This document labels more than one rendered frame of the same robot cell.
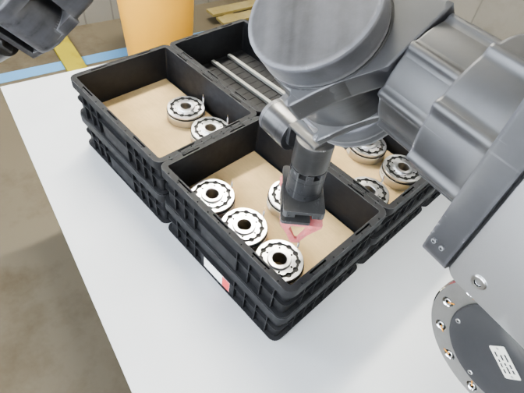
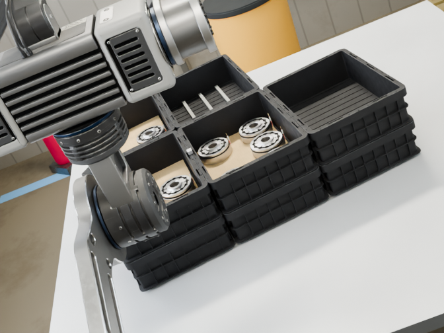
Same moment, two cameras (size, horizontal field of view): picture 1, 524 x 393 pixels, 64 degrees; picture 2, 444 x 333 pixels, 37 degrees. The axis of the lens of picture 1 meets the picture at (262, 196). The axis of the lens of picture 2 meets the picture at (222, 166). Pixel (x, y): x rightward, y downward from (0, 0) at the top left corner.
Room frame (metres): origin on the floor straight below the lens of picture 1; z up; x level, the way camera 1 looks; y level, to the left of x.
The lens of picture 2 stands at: (-0.46, -1.38, 1.84)
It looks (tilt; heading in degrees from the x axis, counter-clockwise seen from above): 30 degrees down; 45
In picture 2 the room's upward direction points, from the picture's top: 24 degrees counter-clockwise
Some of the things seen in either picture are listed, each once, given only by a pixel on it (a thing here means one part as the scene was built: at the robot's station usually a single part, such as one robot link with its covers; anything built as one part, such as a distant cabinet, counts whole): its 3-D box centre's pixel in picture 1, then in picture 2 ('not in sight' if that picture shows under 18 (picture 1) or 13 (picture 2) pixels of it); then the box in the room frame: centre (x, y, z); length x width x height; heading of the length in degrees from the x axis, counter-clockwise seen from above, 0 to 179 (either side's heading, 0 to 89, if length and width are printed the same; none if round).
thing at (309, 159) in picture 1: (309, 148); not in sight; (0.46, -0.06, 1.17); 0.07 x 0.06 x 0.07; 42
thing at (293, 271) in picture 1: (278, 260); not in sight; (0.47, -0.05, 0.86); 0.10 x 0.10 x 0.01
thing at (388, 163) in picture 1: (402, 168); not in sight; (0.80, -0.34, 0.86); 0.10 x 0.10 x 0.01
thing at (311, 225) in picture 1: (298, 218); not in sight; (0.44, -0.07, 1.04); 0.07 x 0.07 x 0.09; 5
